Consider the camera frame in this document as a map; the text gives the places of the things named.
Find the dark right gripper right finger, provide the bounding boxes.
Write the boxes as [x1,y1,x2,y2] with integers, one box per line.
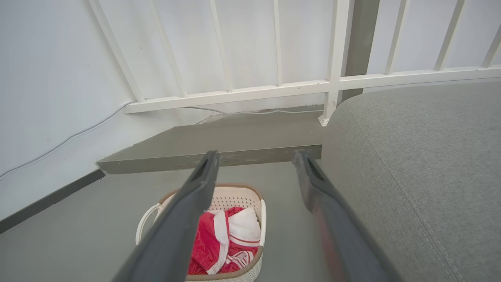
[292,149,404,282]

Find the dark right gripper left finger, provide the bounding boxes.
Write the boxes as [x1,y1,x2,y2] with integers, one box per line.
[113,150,220,282]

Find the white perforated plastic laundry basket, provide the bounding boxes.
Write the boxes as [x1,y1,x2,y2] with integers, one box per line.
[136,183,267,282]

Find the red shorts with white stripe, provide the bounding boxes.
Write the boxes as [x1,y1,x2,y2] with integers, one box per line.
[188,207,245,275]

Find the white garment with red trim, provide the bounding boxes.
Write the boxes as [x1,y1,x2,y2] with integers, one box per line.
[219,207,262,273]

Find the grey fabric sofa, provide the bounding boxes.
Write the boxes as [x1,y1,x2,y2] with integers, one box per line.
[321,81,501,282]

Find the white wooden railing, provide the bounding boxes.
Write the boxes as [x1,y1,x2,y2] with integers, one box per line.
[88,0,501,127]

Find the black wall baseboard strip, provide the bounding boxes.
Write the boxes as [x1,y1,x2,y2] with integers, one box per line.
[0,168,105,234]

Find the thin grey wall cable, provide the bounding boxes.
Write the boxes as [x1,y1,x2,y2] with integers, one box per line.
[0,101,325,179]

